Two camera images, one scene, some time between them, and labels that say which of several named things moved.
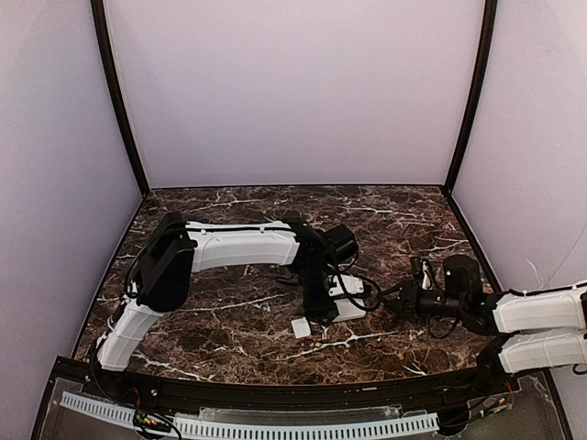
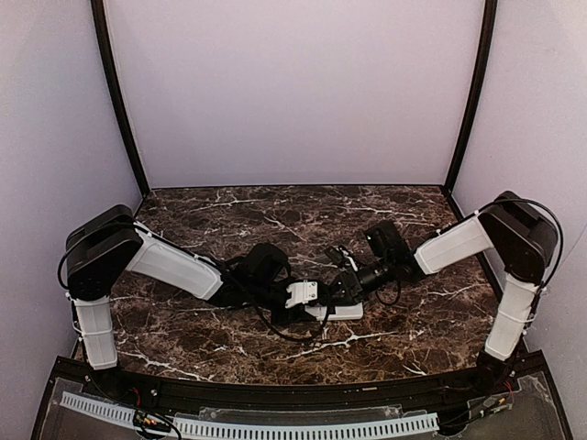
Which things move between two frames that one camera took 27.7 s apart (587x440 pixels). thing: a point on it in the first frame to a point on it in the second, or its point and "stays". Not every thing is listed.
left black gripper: x=320 y=310 to x=284 y=310
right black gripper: x=408 y=300 to x=348 y=282
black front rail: x=400 y=391 stays
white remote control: x=348 y=310 stays
